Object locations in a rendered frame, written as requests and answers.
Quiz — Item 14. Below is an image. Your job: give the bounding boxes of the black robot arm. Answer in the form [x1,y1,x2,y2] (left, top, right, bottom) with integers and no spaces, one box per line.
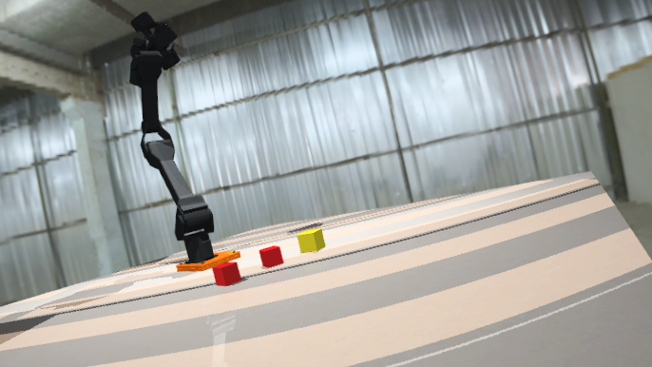
[129,22,219,264]

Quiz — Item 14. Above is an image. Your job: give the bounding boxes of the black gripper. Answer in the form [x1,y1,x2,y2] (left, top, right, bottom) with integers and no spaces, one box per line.
[131,11,181,70]

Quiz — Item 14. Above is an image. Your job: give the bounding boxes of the yellow cube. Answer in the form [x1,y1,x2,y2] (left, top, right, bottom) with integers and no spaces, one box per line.
[297,229,325,253]

